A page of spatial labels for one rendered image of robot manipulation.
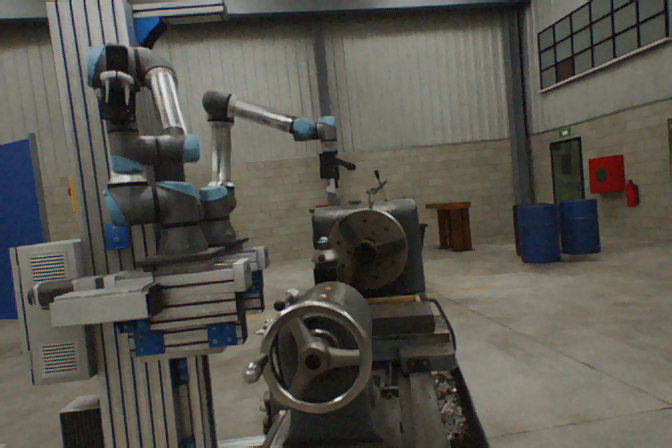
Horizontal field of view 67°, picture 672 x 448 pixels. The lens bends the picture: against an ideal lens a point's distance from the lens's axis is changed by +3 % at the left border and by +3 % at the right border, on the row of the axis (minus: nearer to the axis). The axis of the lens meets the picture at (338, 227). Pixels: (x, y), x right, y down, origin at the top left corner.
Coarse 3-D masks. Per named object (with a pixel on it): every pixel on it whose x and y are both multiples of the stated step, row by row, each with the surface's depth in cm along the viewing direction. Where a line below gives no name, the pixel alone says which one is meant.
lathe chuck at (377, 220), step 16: (368, 208) 199; (336, 224) 192; (352, 224) 191; (368, 224) 191; (384, 224) 190; (336, 240) 193; (384, 240) 190; (352, 256) 192; (384, 256) 191; (400, 256) 190; (352, 272) 193; (368, 272) 192; (384, 272) 191; (400, 272) 191; (368, 288) 192
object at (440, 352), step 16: (384, 336) 126; (400, 336) 126; (416, 336) 125; (432, 336) 125; (448, 336) 125; (384, 352) 126; (400, 352) 124; (416, 352) 119; (432, 352) 117; (448, 352) 117; (416, 368) 115; (432, 368) 116; (448, 368) 115
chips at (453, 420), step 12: (432, 372) 191; (444, 372) 199; (444, 384) 172; (456, 384) 186; (444, 396) 169; (456, 396) 170; (444, 408) 159; (456, 408) 163; (444, 420) 150; (456, 420) 153; (468, 420) 159; (456, 432) 150; (468, 432) 152; (456, 444) 146; (468, 444) 145
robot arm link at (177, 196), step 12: (156, 192) 154; (168, 192) 155; (180, 192) 156; (192, 192) 159; (156, 204) 153; (168, 204) 154; (180, 204) 156; (192, 204) 158; (156, 216) 154; (168, 216) 155; (180, 216) 156; (192, 216) 158
